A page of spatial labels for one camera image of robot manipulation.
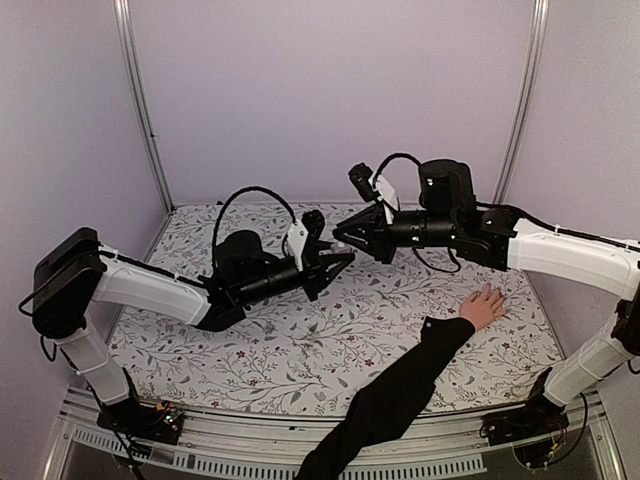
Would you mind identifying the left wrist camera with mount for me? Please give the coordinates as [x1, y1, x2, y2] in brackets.
[283, 209, 325, 272]

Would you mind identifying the aluminium frame post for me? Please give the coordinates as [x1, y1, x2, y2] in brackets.
[492, 0, 550, 204]
[113, 0, 176, 213]

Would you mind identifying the left aluminium frame post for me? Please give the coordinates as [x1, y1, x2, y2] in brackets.
[113, 0, 176, 213]

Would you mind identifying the right aluminium frame post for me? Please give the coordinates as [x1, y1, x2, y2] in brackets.
[492, 0, 550, 204]

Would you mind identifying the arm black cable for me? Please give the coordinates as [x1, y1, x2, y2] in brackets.
[372, 152, 464, 274]
[211, 186, 296, 261]

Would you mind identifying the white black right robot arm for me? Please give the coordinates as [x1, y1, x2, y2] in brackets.
[333, 159, 639, 436]

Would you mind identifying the person's bare hand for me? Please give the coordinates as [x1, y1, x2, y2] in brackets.
[459, 284, 507, 331]

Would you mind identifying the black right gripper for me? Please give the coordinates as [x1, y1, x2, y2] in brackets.
[332, 203, 457, 267]

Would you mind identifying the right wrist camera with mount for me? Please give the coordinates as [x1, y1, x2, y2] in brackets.
[348, 163, 400, 225]

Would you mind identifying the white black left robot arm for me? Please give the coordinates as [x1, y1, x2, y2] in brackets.
[18, 222, 355, 434]

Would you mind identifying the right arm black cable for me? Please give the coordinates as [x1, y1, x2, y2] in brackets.
[372, 152, 464, 274]

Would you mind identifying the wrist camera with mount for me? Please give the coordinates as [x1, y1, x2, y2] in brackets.
[283, 209, 325, 272]
[348, 163, 400, 225]

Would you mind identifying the black sleeved forearm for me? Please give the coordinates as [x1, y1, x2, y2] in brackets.
[296, 317, 475, 479]

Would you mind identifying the floral patterned table mat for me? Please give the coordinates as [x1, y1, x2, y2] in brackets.
[102, 201, 564, 419]

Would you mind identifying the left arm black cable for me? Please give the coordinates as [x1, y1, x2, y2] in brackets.
[211, 186, 296, 261]

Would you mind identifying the aluminium front rail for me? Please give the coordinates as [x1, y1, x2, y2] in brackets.
[40, 388, 632, 479]

